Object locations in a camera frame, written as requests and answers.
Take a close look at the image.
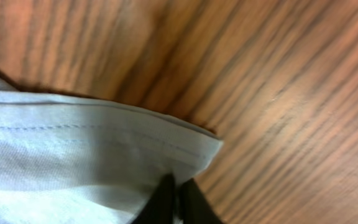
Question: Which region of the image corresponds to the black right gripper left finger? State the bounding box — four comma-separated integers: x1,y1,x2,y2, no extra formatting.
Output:
131,174,175,224

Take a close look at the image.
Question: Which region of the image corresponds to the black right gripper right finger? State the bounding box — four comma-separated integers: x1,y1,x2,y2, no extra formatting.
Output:
178,179,223,224

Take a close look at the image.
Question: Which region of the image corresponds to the light blue t-shirt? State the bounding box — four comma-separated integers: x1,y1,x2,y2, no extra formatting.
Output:
0,79,223,223

